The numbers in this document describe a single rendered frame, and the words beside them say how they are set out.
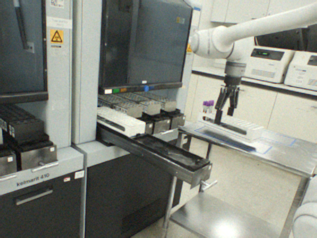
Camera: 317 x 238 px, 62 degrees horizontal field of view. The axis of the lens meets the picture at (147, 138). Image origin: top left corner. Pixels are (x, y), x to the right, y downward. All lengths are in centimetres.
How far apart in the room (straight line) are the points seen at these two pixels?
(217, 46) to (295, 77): 215
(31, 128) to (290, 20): 98
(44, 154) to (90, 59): 43
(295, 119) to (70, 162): 257
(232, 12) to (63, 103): 303
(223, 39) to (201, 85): 256
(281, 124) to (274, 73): 57
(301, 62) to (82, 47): 249
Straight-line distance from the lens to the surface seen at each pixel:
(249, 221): 175
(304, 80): 319
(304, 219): 72
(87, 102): 120
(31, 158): 104
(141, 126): 119
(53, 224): 126
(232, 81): 126
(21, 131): 108
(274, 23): 106
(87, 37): 116
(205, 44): 112
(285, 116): 325
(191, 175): 96
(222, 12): 390
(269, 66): 328
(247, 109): 338
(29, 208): 115
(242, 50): 123
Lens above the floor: 124
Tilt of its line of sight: 21 degrees down
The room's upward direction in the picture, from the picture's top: 7 degrees clockwise
